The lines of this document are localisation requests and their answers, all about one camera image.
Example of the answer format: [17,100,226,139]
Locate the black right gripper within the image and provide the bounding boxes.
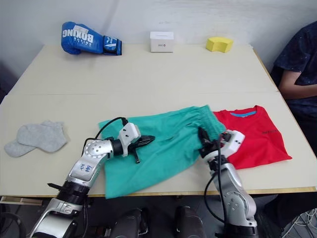
[198,127,224,160]

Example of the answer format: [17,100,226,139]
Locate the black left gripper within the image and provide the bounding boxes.
[127,135,156,165]

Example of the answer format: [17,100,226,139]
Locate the green shorts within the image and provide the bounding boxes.
[98,104,227,200]

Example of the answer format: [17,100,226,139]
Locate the grey ankle sock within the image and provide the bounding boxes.
[16,120,70,152]
[3,138,35,158]

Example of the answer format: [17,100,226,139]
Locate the red t-shirt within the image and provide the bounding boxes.
[212,105,293,171]

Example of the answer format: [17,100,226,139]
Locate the bystander in navy t-shirt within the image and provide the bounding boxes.
[272,21,317,147]

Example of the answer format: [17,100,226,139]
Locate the dark rounded shape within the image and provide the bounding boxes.
[116,208,149,238]

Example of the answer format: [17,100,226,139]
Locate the yellow foam block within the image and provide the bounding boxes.
[206,36,234,54]

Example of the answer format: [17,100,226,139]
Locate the small white cardboard box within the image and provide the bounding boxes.
[149,31,174,54]

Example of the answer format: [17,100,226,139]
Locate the blue boxing glove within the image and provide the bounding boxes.
[60,21,123,57]

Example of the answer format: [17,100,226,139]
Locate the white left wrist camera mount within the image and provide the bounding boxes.
[117,122,142,157]

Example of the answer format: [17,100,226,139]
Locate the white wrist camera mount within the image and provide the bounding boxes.
[117,122,142,157]
[220,129,246,159]

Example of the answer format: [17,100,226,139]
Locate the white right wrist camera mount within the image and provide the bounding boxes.
[220,129,246,159]

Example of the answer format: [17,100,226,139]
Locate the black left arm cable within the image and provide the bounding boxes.
[84,116,129,149]

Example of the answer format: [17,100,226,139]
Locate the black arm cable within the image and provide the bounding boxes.
[84,116,129,149]
[203,135,229,231]

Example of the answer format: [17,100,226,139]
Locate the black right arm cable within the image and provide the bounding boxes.
[203,135,229,231]

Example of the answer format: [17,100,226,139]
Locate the white cable bundle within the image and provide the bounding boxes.
[289,208,317,238]

